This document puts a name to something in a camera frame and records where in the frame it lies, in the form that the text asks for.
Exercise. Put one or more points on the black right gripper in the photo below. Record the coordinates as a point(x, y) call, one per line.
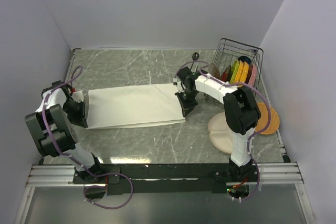
point(186, 107)

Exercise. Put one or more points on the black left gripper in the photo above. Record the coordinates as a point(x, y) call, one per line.
point(80, 119)

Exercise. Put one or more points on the white cloth napkin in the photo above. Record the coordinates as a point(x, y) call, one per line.
point(131, 106)

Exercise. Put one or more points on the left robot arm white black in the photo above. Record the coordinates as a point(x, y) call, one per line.
point(51, 127)

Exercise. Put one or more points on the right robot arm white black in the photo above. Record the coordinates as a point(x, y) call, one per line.
point(240, 107)

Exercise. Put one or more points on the beige round plate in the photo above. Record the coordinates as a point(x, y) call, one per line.
point(220, 134)

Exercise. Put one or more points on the brown round plate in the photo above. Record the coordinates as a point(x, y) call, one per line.
point(214, 70)

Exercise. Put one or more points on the red plate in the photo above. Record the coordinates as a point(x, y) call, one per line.
point(226, 73)

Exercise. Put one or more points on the black spoon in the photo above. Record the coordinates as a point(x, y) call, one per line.
point(195, 57)

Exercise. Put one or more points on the green plate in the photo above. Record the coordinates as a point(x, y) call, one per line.
point(231, 77)

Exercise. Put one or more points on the yellow plate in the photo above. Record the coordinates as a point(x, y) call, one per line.
point(239, 72)

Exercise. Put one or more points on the orange plate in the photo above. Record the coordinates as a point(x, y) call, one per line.
point(244, 73)

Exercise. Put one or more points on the pink plate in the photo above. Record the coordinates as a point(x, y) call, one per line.
point(252, 75)

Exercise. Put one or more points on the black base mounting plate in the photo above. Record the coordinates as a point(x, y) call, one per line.
point(170, 178)

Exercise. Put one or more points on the dark blue bowl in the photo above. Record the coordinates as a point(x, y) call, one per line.
point(245, 59)

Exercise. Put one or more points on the orange woven round placemat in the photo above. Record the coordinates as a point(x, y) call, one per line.
point(274, 120)

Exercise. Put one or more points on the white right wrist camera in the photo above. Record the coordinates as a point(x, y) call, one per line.
point(177, 84)

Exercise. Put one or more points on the aluminium frame rail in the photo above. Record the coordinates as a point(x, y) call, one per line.
point(62, 175)

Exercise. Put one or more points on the black wire dish rack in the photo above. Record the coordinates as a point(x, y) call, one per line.
point(229, 50)

